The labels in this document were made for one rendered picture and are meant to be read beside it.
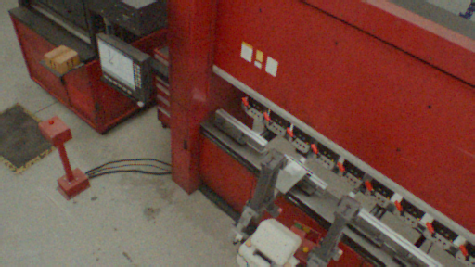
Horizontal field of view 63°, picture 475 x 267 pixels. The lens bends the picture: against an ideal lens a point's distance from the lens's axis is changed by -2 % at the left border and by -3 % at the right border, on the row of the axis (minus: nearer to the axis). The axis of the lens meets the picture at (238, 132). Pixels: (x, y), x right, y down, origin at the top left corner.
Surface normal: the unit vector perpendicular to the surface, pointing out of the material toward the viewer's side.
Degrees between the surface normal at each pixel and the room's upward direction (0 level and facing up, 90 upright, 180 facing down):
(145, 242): 0
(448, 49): 90
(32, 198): 0
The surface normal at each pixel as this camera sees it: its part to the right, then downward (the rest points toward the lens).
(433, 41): -0.68, 0.47
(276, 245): -0.40, -0.11
